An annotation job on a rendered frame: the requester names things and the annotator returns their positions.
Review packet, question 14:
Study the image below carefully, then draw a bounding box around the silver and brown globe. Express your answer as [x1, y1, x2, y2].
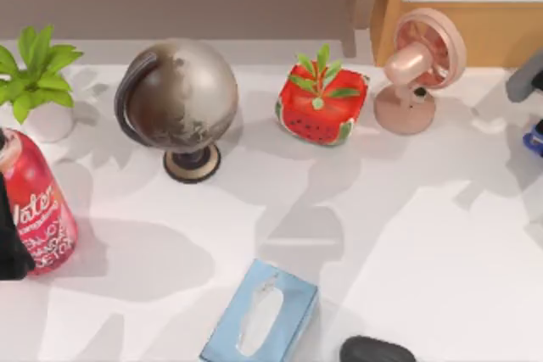
[113, 38, 239, 185]

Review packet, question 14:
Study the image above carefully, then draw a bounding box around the light blue tissue box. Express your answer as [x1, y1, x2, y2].
[199, 258, 320, 362]

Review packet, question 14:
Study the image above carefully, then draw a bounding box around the pink desk fan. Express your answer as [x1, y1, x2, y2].
[373, 7, 467, 136]

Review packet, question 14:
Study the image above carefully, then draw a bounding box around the wooden open shelf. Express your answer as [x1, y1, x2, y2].
[0, 0, 383, 58]

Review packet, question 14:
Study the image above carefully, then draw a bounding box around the dark grey rounded object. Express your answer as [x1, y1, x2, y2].
[339, 335, 417, 362]

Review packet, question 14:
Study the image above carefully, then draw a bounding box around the red bottle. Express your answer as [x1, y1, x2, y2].
[0, 127, 80, 276]

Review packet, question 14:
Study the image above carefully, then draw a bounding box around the wooden cupboard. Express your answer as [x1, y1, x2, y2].
[369, 0, 543, 70]

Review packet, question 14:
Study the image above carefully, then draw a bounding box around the green plant in white pot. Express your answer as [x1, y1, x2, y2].
[0, 25, 85, 143]

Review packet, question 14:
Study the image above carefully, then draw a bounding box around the blue stapler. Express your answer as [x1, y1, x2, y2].
[522, 119, 543, 159]

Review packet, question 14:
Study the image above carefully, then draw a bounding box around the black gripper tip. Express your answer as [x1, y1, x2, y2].
[0, 129, 36, 281]

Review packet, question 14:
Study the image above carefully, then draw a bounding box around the long metal handle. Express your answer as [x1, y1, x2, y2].
[401, 0, 543, 6]

